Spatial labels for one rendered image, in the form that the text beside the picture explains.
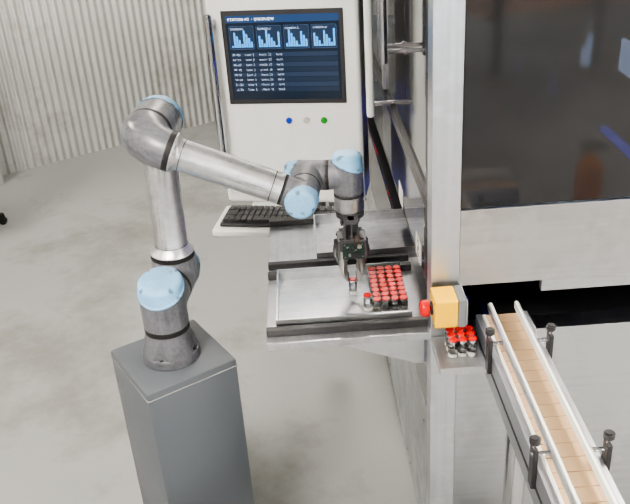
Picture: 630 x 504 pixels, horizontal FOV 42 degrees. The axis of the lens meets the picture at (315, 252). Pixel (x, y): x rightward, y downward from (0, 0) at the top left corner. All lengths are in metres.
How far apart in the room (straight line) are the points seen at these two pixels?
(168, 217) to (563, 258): 0.97
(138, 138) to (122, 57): 4.16
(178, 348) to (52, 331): 1.91
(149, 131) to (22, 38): 3.96
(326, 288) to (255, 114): 0.84
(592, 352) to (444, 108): 0.76
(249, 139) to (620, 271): 1.38
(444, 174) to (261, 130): 1.15
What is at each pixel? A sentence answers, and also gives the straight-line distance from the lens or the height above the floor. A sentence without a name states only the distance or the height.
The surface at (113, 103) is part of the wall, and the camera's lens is 6.08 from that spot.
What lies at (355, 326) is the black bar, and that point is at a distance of 2.02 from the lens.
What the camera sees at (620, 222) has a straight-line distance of 1.98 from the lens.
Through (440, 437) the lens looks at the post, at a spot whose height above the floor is 0.56.
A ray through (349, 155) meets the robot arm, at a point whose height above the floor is 1.29.
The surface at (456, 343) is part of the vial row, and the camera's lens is 1.91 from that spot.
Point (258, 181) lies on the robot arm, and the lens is 1.86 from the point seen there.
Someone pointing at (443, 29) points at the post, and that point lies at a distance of 1.71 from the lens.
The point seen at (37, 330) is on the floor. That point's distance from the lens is 3.99.
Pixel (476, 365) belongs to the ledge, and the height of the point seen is 0.88.
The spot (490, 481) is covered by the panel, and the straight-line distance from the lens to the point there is 2.34.
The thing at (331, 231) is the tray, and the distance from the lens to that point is 2.51.
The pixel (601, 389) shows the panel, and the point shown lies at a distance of 2.22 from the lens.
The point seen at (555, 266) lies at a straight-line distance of 1.98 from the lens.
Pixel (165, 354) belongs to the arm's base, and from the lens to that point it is 2.10.
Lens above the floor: 2.00
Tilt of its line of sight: 28 degrees down
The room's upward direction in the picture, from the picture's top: 4 degrees counter-clockwise
